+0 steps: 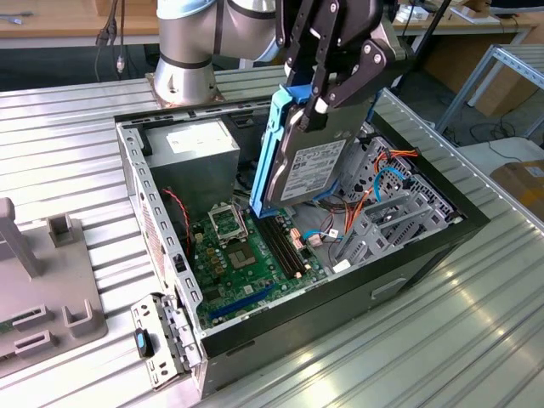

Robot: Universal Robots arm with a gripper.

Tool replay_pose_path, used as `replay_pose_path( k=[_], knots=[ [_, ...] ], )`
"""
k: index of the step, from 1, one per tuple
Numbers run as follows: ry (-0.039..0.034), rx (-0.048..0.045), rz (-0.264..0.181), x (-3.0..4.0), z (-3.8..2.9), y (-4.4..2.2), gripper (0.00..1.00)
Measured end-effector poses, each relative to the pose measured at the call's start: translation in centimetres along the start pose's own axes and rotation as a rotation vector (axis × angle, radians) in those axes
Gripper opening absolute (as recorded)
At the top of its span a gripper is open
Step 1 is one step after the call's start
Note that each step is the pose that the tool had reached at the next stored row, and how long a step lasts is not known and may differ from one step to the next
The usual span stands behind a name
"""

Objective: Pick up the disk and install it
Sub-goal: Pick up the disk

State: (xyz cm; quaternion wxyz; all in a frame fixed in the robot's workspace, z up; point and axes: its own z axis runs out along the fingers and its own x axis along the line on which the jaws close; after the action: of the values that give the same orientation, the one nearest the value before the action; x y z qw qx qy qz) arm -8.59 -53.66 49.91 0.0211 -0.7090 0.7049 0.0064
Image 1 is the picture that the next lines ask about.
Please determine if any wooden desk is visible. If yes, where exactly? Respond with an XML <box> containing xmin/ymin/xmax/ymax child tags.
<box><xmin>0</xmin><ymin>0</ymin><xmax>540</xmax><ymax>50</ymax></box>

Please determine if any cardboard box with sticker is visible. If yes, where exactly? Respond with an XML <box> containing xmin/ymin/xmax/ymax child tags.
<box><xmin>488</xmin><ymin>159</ymin><xmax>544</xmax><ymax>223</ymax></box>

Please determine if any tan flat box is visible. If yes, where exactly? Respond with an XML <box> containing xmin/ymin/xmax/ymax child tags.
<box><xmin>449</xmin><ymin>5</ymin><xmax>502</xmax><ymax>25</ymax></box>

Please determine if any green circuit board part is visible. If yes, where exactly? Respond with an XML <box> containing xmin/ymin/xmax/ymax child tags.
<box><xmin>0</xmin><ymin>313</ymin><xmax>34</xmax><ymax>337</ymax></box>

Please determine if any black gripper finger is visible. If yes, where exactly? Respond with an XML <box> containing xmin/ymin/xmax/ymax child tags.
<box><xmin>297</xmin><ymin>25</ymin><xmax>388</xmax><ymax>133</ymax></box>
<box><xmin>275</xmin><ymin>0</ymin><xmax>318</xmax><ymax>86</ymax></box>

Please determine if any grey parts rack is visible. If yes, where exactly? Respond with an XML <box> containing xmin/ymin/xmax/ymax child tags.
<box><xmin>0</xmin><ymin>197</ymin><xmax>109</xmax><ymax>378</ymax></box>

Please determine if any CPU socket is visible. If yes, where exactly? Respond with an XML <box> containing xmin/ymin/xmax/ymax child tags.
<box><xmin>224</xmin><ymin>241</ymin><xmax>261</xmax><ymax>271</ymax></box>

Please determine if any hinged metal slot bracket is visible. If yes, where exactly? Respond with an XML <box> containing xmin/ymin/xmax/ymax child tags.
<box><xmin>129</xmin><ymin>291</ymin><xmax>205</xmax><ymax>392</ymax></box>

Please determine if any metal socket cover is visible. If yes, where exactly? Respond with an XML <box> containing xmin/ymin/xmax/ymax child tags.
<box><xmin>206</xmin><ymin>203</ymin><xmax>250</xmax><ymax>243</ymax></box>

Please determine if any red black twisted wire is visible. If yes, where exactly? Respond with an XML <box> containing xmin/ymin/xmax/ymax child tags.
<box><xmin>161</xmin><ymin>188</ymin><xmax>194</xmax><ymax>259</ymax></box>

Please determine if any black cable with plug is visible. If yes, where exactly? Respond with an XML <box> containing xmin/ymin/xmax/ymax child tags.
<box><xmin>93</xmin><ymin>0</ymin><xmax>128</xmax><ymax>81</ymax></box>

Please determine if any green motherboard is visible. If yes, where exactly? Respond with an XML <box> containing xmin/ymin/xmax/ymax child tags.
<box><xmin>189</xmin><ymin>198</ymin><xmax>332</xmax><ymax>329</ymax></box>

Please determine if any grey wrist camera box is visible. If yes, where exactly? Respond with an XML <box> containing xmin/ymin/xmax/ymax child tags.
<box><xmin>380</xmin><ymin>16</ymin><xmax>417</xmax><ymax>64</ymax></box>

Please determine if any black slanted pole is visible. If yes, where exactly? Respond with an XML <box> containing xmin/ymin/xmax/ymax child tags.
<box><xmin>389</xmin><ymin>0</ymin><xmax>452</xmax><ymax>89</ymax></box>

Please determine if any blue black latch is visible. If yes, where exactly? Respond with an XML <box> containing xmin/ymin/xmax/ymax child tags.
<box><xmin>133</xmin><ymin>326</ymin><xmax>157</xmax><ymax>359</ymax></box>

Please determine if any blue expansion slot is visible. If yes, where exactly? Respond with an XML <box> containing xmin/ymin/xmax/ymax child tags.
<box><xmin>209</xmin><ymin>283</ymin><xmax>276</xmax><ymax>323</ymax></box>

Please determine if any grey metal disk bay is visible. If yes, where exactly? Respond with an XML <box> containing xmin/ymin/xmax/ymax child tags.
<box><xmin>333</xmin><ymin>186</ymin><xmax>465</xmax><ymax>274</ymax></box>

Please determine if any orange red yellow power wire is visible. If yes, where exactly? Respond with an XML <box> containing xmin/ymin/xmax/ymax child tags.
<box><xmin>344</xmin><ymin>145</ymin><xmax>422</xmax><ymax>234</ymax></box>

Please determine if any pale blue SATA wire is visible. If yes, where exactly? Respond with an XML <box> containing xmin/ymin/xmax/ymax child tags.
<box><xmin>303</xmin><ymin>228</ymin><xmax>343</xmax><ymax>249</ymax></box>

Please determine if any grey power supply unit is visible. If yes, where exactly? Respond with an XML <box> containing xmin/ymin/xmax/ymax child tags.
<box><xmin>142</xmin><ymin>117</ymin><xmax>242</xmax><ymax>222</ymax></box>

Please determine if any small white box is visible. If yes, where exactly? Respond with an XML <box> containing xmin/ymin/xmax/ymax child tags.
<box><xmin>394</xmin><ymin>5</ymin><xmax>431</xmax><ymax>23</ymax></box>

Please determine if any black open PC case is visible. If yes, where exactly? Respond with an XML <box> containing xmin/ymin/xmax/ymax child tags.
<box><xmin>113</xmin><ymin>86</ymin><xmax>490</xmax><ymax>397</ymax></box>

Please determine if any hard disk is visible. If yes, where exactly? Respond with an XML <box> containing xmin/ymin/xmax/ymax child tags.
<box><xmin>249</xmin><ymin>83</ymin><xmax>377</xmax><ymax>220</ymax></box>

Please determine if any black RAM slot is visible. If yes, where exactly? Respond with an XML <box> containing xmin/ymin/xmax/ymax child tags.
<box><xmin>259</xmin><ymin>217</ymin><xmax>302</xmax><ymax>278</ymax></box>
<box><xmin>271</xmin><ymin>214</ymin><xmax>311</xmax><ymax>274</ymax></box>
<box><xmin>265</xmin><ymin>216</ymin><xmax>307</xmax><ymax>276</ymax></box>
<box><xmin>254</xmin><ymin>217</ymin><xmax>298</xmax><ymax>281</ymax></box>

